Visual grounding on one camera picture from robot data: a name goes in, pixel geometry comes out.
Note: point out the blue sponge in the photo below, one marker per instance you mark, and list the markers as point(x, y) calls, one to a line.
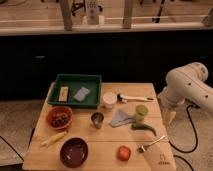
point(81, 94)

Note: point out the beige wooden block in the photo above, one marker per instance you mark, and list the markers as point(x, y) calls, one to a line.
point(63, 95)

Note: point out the red apple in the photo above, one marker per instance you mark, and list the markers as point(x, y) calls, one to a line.
point(123, 153)

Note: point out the yellow corn cob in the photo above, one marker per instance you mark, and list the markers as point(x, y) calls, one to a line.
point(53, 139)

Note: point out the blue folded cloth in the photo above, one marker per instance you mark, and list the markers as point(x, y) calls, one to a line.
point(121, 118)

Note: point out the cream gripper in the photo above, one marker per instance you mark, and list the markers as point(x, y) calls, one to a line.
point(168, 114)

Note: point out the small metal cup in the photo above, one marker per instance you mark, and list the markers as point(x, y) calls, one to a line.
point(97, 119)

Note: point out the green chili pepper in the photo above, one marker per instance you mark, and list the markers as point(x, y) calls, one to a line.
point(142, 126)

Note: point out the white paper cup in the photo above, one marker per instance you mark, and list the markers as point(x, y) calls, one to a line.
point(109, 100)

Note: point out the green plastic cup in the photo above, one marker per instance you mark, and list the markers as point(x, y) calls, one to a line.
point(140, 112)

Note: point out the dark purple bowl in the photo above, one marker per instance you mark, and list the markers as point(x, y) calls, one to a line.
point(74, 152)

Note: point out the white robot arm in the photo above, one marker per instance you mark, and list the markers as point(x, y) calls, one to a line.
point(186, 82)

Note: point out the orange bowl with grapes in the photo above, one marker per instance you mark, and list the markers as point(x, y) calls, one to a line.
point(59, 117)

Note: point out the silver fork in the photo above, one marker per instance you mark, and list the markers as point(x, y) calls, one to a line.
point(144, 148)

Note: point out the green plastic tray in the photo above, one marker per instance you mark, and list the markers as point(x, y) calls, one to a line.
point(74, 82)

